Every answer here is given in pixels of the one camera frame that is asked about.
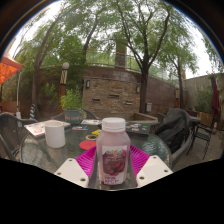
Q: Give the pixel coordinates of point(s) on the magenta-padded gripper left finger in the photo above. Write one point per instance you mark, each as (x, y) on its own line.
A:
(71, 171)

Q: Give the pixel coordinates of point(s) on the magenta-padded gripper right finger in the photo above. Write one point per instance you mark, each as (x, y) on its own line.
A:
(153, 170)

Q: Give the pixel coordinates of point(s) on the pink drink bottle white cap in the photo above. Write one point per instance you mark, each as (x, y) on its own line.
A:
(113, 150)

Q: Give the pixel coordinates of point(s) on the flat round red coaster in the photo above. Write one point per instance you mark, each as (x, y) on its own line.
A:
(86, 145)

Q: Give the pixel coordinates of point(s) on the white textured cup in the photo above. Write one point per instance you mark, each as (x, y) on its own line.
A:
(55, 135)

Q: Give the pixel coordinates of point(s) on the black laptop with stickers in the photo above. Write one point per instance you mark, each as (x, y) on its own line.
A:
(138, 128)

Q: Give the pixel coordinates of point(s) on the small printed card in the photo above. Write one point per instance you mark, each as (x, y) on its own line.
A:
(80, 128)

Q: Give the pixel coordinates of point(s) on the black jacket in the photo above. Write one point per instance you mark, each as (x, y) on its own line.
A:
(173, 128)

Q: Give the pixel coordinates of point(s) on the small yellow card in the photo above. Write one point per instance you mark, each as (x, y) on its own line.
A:
(96, 132)

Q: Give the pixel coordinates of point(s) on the white printed booklet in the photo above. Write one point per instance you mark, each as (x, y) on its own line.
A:
(90, 122)

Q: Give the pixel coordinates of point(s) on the white laptop with stickers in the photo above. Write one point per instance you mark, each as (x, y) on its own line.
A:
(35, 129)

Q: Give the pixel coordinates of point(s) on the green plant in teal pot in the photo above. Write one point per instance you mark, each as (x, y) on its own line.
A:
(72, 103)

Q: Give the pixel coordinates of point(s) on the blue yellow striped cone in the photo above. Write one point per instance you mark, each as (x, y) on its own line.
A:
(32, 111)

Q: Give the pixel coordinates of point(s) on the dark forked-trunk tree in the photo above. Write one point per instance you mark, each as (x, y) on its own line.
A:
(144, 90)

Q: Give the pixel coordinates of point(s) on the closed maroon parasol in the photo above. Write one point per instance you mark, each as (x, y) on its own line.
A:
(215, 98)

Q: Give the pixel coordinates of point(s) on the orange canopy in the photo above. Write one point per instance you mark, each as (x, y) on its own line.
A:
(8, 70)

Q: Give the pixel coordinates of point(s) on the black wall lamp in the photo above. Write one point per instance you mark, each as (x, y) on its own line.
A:
(88, 84)
(138, 89)

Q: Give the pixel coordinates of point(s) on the globe lamp post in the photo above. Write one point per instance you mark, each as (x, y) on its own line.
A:
(63, 80)

